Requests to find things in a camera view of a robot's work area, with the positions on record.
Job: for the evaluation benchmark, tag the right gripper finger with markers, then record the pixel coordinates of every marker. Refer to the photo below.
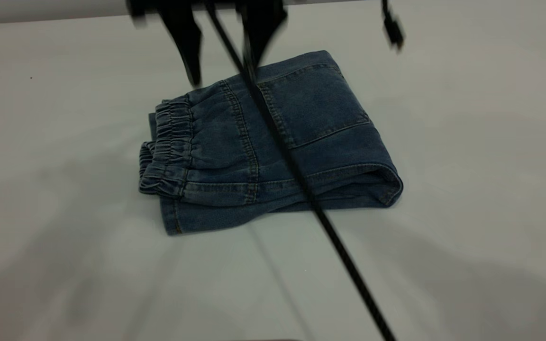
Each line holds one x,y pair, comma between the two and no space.
261,33
185,38

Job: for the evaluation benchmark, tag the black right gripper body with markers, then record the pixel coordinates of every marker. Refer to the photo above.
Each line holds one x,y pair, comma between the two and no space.
206,4

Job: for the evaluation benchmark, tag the blue denim pants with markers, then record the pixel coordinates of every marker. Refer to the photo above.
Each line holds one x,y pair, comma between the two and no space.
330,109

